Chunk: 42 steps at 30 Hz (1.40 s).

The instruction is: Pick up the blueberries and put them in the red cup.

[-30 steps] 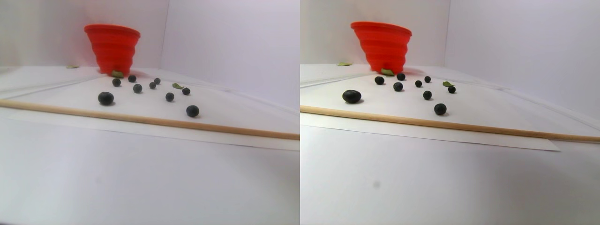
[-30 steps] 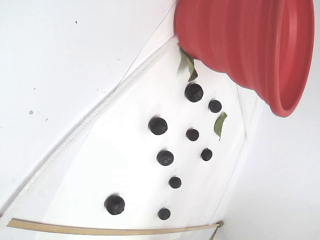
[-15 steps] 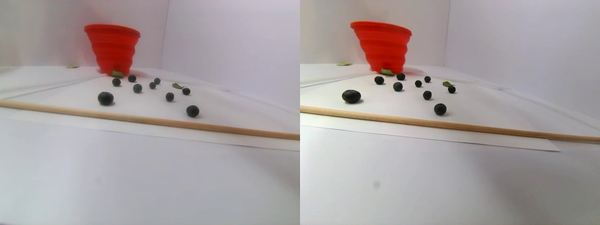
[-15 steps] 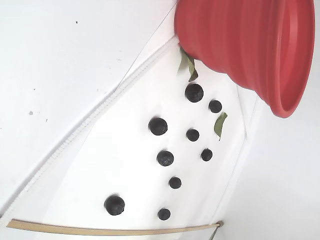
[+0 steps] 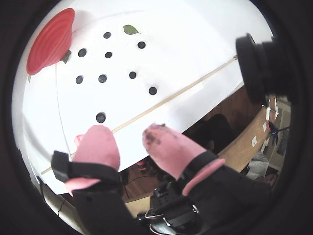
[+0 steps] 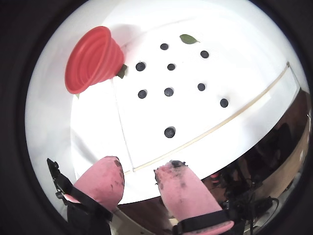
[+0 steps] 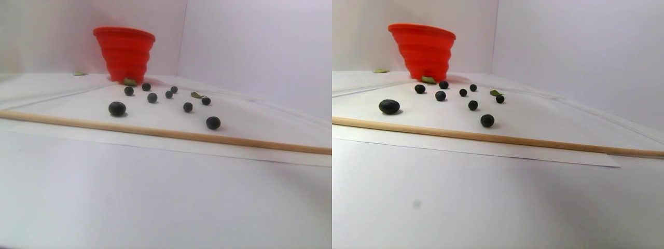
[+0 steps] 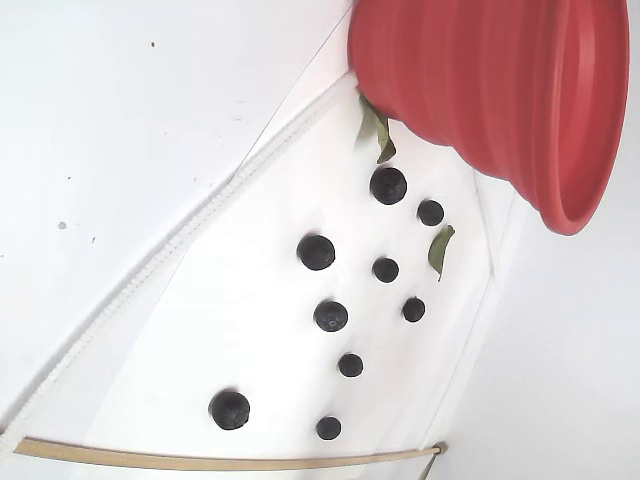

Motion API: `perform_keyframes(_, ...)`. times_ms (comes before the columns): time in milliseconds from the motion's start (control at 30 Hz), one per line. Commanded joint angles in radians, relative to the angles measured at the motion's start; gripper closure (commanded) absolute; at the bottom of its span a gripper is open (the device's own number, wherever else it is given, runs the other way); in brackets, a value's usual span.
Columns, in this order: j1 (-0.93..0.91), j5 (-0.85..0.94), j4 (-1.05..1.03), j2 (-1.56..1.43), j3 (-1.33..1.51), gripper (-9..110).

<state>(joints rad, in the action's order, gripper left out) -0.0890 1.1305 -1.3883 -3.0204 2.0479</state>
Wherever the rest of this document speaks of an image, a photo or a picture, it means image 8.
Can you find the large dark blueberry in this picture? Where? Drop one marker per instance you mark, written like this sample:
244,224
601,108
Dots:
229,410
315,252
388,185

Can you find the small dark blueberry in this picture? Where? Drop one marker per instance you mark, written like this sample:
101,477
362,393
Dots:
328,428
350,365
385,270
430,212

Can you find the red collapsible silicone cup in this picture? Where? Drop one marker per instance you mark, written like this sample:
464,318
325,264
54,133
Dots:
475,100

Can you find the medium dark blueberry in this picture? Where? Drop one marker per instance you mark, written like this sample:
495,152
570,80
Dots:
330,316

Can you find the small blueberry with stem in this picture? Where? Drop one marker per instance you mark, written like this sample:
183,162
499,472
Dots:
414,309

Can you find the flat pointed green leaf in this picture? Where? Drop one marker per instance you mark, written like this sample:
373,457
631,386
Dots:
440,250

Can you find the white sheet mat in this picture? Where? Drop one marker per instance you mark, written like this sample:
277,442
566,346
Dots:
280,360

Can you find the thin wooden strip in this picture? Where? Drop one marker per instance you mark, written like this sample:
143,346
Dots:
150,460

